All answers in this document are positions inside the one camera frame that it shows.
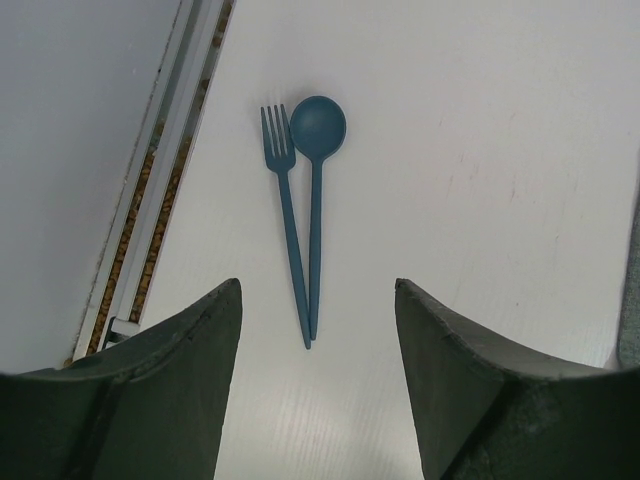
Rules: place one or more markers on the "blue plastic fork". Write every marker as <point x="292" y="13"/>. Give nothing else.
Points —
<point x="280" y="159"/>

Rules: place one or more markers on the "grey cloth placemat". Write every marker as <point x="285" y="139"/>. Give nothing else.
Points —
<point x="627" y="349"/>

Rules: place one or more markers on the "aluminium left side rail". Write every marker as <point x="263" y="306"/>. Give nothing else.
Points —
<point x="131" y="251"/>

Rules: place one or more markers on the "blue plastic spoon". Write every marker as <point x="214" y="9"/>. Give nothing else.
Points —
<point x="318" y="129"/>

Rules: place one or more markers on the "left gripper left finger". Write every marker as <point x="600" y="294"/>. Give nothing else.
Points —
<point x="150" y="407"/>

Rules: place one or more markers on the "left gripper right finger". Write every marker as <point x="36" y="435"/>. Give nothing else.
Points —
<point x="487" y="407"/>

